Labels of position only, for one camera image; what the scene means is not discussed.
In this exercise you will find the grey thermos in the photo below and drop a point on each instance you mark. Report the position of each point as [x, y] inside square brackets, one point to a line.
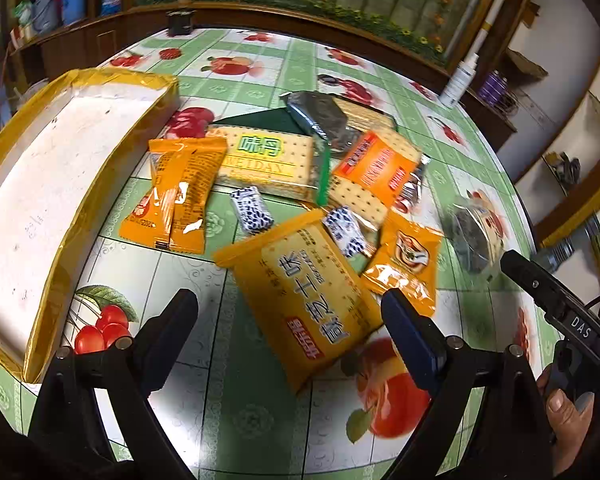
[46, 10]

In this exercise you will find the dark green snack packet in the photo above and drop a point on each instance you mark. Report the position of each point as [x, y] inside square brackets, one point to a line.
[260, 121]

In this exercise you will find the yellow-edged white box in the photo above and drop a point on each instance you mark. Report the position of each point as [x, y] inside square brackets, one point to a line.
[55, 185]

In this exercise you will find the green-white bag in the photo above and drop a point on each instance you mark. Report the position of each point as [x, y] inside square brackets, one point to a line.
[24, 13]

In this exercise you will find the brown cardboard piece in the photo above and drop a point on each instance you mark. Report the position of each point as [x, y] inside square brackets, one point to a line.
[527, 62]

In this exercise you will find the green-label cracker packet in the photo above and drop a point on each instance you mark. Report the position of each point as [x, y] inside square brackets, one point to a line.
[270, 160]

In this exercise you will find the silver foil snack packet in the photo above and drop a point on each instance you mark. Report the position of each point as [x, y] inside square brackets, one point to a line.
[320, 115]

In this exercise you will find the person's right hand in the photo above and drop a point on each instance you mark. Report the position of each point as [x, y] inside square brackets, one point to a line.
[562, 415]

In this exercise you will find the dark plastic snack cup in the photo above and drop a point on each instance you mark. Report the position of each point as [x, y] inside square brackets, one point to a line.
[472, 235]

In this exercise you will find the orange-label cracker packet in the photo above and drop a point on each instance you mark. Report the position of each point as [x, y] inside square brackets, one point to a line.
[375, 170]

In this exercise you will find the white spray bottle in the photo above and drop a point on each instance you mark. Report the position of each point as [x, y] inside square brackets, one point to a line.
[458, 82]

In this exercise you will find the small dark glass jar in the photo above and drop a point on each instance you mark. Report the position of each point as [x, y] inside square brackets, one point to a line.
[180, 22]

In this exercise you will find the clear green-edged cracker packet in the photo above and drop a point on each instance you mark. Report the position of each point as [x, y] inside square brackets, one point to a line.
[367, 115]

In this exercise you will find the dark metal fitting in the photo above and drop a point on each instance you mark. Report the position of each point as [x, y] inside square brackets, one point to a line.
[565, 167]

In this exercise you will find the small orange squirrel-print packet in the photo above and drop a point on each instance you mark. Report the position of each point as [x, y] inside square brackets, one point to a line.
[405, 270]

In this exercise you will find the large yellow cracker packet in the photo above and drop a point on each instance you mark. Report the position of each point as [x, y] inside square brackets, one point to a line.
[305, 300]

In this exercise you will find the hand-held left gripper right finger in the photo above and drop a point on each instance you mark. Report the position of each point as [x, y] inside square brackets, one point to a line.
[412, 345]

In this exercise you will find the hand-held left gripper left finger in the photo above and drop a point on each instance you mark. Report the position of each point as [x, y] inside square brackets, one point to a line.
[166, 347]

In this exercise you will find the blue-white candy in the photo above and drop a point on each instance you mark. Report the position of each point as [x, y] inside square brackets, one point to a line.
[347, 232]
[250, 208]

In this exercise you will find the grey metal object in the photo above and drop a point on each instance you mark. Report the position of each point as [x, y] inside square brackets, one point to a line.
[555, 257]

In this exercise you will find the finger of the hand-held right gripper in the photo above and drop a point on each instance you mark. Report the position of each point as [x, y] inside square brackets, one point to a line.
[527, 275]

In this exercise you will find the purple bottle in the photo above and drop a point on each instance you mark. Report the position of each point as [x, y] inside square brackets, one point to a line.
[494, 87]

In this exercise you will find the orange snack packet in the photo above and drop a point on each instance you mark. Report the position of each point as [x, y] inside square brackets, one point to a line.
[180, 185]

